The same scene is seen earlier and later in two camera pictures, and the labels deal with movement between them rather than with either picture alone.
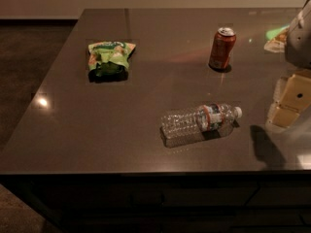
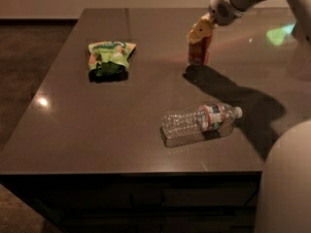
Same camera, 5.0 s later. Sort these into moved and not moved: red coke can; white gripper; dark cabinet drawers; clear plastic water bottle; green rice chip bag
Moved: white gripper; red coke can
Not moved: green rice chip bag; clear plastic water bottle; dark cabinet drawers
